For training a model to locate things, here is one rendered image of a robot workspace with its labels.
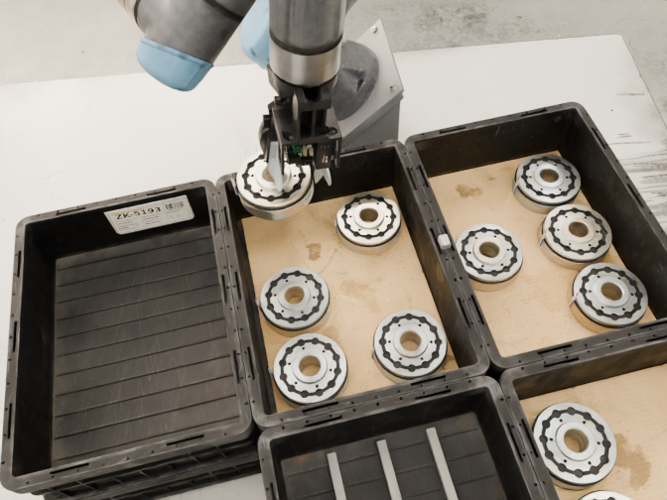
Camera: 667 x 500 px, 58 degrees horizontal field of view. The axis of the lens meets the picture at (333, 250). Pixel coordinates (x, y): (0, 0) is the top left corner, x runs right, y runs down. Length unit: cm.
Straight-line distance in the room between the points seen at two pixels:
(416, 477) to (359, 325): 22
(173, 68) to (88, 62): 211
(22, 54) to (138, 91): 153
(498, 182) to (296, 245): 36
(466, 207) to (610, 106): 52
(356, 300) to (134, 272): 36
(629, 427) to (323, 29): 64
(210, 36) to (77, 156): 76
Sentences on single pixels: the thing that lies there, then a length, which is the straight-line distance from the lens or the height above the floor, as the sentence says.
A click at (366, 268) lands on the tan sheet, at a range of 93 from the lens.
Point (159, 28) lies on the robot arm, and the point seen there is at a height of 124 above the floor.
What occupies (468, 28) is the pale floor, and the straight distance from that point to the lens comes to 270.
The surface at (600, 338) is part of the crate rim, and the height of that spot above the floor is 93.
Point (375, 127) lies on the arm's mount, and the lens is 112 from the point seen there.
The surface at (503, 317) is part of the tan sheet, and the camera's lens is 92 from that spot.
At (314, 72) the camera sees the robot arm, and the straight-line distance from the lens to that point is 63.
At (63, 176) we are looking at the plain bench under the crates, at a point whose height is 70.
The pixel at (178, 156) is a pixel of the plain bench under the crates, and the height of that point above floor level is 70.
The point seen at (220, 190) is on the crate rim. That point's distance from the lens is 92.
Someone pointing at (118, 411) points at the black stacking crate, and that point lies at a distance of 91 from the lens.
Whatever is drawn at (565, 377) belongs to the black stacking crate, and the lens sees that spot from 84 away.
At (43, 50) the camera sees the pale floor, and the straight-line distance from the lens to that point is 294.
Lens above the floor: 164
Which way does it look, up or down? 58 degrees down
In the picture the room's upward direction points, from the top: 5 degrees counter-clockwise
